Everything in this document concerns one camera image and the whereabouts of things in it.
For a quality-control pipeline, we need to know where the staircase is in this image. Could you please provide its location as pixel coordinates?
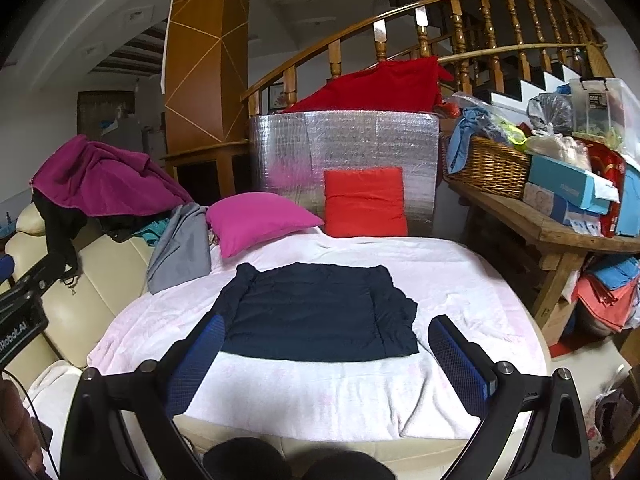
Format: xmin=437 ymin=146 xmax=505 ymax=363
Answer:
xmin=470 ymin=60 xmax=581 ymax=106

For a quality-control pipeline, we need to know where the red printed bag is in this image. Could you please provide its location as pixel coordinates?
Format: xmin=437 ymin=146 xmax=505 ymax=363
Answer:
xmin=590 ymin=142 xmax=628 ymax=236

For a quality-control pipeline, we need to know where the blue cloth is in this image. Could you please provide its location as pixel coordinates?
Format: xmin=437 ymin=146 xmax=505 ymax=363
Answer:
xmin=446 ymin=107 xmax=493 ymax=173

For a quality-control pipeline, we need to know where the white appliance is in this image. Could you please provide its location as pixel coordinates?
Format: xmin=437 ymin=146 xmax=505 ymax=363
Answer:
xmin=100 ymin=112 xmax=166 ymax=158

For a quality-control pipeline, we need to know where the wooden stair railing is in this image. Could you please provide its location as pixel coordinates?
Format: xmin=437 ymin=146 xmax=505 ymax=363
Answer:
xmin=240 ymin=0 xmax=616 ymax=116

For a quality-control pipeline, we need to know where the blue cardboard box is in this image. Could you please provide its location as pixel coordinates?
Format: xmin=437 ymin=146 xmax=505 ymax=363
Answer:
xmin=527 ymin=154 xmax=621 ymax=215

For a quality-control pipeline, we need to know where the silver foil insulation board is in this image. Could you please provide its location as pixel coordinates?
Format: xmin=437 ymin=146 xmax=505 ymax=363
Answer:
xmin=248 ymin=109 xmax=441 ymax=236

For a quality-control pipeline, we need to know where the black garment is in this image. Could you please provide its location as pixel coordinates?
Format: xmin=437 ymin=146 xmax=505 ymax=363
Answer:
xmin=32 ymin=192 xmax=166 ymax=286

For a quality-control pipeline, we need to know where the orange wooden column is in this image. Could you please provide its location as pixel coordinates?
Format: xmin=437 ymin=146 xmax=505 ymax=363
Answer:
xmin=162 ymin=0 xmax=251 ymax=196

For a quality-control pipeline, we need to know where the person's left hand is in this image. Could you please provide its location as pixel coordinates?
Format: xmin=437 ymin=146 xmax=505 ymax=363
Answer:
xmin=0 ymin=380 xmax=47 ymax=477

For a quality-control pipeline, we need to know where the magenta pillow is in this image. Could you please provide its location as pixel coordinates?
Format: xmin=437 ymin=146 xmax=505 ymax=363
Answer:
xmin=206 ymin=192 xmax=325 ymax=259

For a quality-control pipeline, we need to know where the red pillow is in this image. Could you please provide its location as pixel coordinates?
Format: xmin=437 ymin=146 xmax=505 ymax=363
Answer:
xmin=323 ymin=167 xmax=408 ymax=238

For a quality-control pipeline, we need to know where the black cable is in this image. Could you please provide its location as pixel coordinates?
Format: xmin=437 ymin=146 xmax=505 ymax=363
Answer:
xmin=0 ymin=370 xmax=56 ymax=476

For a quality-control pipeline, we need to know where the cream leather sofa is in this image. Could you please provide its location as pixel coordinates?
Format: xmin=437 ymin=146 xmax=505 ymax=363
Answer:
xmin=0 ymin=205 xmax=481 ymax=480

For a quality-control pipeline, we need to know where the dark wall picture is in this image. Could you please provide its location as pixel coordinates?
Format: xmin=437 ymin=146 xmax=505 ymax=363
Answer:
xmin=77 ymin=91 xmax=136 ymax=141

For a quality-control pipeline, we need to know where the coral folded cloth pile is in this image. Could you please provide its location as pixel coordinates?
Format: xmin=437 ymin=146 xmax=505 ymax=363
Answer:
xmin=572 ymin=255 xmax=640 ymax=331

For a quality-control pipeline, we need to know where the beige plastic bag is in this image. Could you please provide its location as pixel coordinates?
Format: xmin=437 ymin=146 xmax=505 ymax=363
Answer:
xmin=525 ymin=135 xmax=593 ymax=171

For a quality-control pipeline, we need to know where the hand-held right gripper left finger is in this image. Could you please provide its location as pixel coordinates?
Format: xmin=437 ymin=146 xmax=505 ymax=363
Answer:
xmin=59 ymin=312 xmax=226 ymax=480

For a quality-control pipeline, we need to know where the wicker basket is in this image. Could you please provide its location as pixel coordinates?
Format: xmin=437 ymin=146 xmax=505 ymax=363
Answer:
xmin=442 ymin=132 xmax=532 ymax=200

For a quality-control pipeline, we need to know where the magenta garment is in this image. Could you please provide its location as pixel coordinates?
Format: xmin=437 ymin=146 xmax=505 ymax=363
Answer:
xmin=31 ymin=134 xmax=201 ymax=218

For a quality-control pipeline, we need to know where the white fleece blanket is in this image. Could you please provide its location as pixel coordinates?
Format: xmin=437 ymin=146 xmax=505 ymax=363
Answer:
xmin=87 ymin=227 xmax=551 ymax=443

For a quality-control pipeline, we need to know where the navy zip jacket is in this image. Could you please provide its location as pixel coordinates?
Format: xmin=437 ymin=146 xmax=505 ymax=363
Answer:
xmin=212 ymin=261 xmax=420 ymax=362

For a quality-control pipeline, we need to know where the clear plastic storage box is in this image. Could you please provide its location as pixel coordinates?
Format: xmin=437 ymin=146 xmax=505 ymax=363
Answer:
xmin=569 ymin=77 xmax=640 ymax=143

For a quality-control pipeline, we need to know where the red cloth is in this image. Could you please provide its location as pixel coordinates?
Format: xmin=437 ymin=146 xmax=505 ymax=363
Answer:
xmin=282 ymin=56 xmax=453 ymax=113

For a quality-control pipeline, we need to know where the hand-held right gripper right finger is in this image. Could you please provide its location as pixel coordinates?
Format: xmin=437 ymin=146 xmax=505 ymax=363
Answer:
xmin=427 ymin=314 xmax=593 ymax=480

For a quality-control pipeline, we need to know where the teal garment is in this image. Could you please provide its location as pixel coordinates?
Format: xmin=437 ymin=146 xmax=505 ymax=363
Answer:
xmin=135 ymin=220 xmax=168 ymax=246

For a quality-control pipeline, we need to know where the yellow-green item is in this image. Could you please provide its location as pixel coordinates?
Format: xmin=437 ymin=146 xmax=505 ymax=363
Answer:
xmin=492 ymin=115 xmax=528 ymax=151

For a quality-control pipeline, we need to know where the white patterned box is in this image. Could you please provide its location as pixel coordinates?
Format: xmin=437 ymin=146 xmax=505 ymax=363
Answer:
xmin=522 ymin=182 xmax=601 ymax=233

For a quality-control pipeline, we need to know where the dark plastic bag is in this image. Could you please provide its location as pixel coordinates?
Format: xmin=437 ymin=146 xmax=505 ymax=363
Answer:
xmin=527 ymin=92 xmax=573 ymax=136

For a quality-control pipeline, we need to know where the wooden bench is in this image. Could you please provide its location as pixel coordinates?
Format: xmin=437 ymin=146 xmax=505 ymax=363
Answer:
xmin=445 ymin=177 xmax=640 ymax=318

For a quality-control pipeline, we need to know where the grey garment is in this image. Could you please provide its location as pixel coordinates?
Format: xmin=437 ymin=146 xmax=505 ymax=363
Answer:
xmin=146 ymin=202 xmax=212 ymax=295

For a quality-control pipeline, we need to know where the floral cloth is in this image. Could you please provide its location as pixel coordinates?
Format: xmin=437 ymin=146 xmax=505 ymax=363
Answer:
xmin=585 ymin=385 xmax=640 ymax=461

